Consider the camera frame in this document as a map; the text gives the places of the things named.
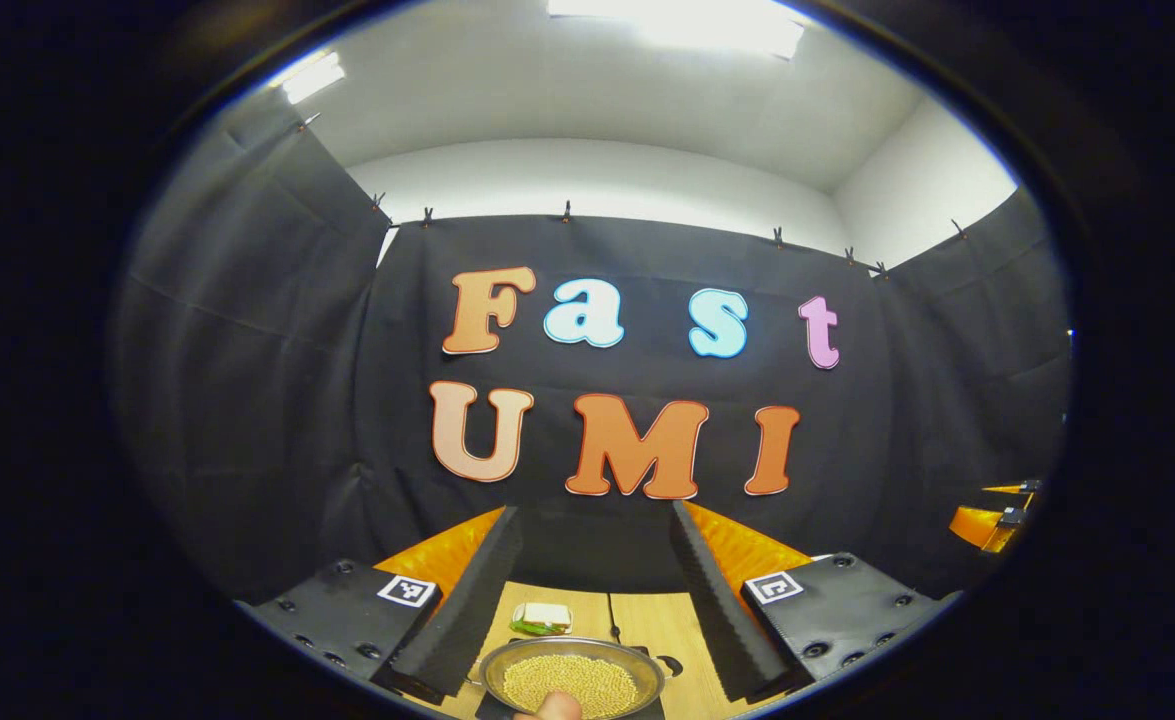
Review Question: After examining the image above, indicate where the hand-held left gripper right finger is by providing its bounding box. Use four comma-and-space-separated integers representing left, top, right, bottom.
669, 499, 949, 706

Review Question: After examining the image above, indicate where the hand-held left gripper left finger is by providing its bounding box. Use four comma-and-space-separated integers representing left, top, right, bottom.
237, 504, 527, 706

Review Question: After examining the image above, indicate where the stainless steel pot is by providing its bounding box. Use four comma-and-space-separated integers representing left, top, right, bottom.
467, 637, 685, 720

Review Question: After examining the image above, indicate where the black induction cooktop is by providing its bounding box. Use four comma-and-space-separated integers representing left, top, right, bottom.
472, 640, 670, 720

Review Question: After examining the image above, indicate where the sandwich on plate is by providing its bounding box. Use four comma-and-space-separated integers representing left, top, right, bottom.
509, 602, 576, 638

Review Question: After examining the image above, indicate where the pile of yellow soybeans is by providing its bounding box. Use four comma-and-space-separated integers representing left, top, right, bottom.
502, 655, 641, 719

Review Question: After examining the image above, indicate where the black backdrop cloth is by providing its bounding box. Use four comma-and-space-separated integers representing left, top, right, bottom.
112, 95, 1073, 601

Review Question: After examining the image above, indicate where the row of black cloth clips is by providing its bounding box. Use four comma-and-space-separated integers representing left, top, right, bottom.
297, 112, 968, 281

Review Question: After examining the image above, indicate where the ceiling light panel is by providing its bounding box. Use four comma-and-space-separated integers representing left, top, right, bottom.
545, 0, 808, 61
277, 50, 348, 107

